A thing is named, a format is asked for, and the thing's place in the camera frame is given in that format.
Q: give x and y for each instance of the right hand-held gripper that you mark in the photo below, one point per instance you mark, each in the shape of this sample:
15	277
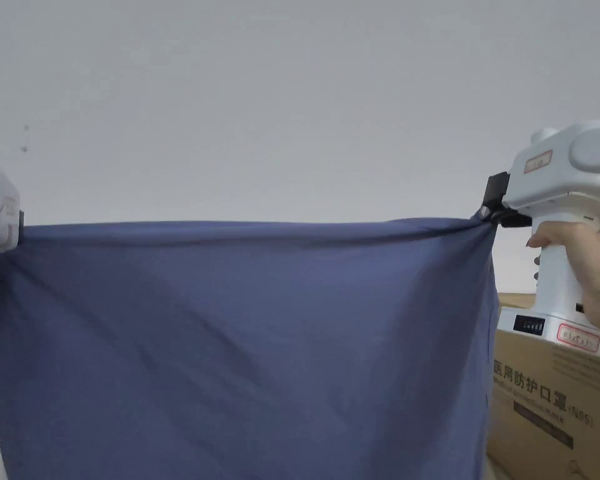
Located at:
555	175

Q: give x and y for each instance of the dark blue garment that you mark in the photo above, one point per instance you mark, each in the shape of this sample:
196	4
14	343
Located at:
240	350

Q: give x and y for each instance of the person's right hand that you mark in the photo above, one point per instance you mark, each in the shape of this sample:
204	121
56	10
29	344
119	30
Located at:
597	270

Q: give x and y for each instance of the brown printed cardboard carton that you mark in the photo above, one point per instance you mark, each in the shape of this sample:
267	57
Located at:
555	400

